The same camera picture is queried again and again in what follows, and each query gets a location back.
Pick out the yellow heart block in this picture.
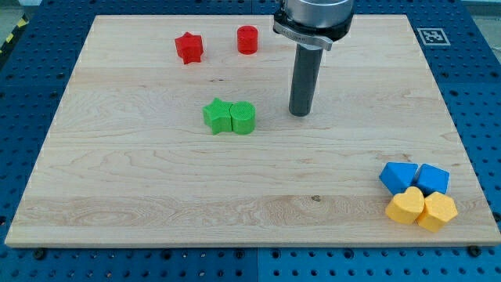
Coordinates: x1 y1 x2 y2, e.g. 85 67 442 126
385 186 424 225

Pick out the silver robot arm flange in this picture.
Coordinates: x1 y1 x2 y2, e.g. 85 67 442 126
272 0 354 51

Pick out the yellow black hazard tape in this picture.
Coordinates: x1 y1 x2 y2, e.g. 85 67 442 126
1 14 29 56

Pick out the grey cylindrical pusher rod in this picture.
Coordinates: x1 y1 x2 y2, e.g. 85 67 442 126
289 44 323 117

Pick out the red cylinder block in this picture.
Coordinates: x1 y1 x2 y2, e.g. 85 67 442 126
237 25 258 55

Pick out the light wooden board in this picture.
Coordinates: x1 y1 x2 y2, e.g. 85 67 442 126
5 15 500 248

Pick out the blue cube block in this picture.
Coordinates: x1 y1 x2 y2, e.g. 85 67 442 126
413 164 449 196

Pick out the green cylinder block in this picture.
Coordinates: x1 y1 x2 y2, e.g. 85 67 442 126
230 101 256 135

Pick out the blue triangle block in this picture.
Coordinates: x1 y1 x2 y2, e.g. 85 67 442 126
379 162 418 195

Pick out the green star block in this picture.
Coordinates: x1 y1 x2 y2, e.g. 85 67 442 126
202 98 232 135

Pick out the yellow hexagon block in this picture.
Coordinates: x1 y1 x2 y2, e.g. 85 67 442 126
416 192 459 233

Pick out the white fiducial marker tag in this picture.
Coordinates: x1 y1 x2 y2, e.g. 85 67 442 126
417 27 450 46

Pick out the red star block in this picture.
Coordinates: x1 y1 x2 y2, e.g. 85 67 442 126
175 32 204 64

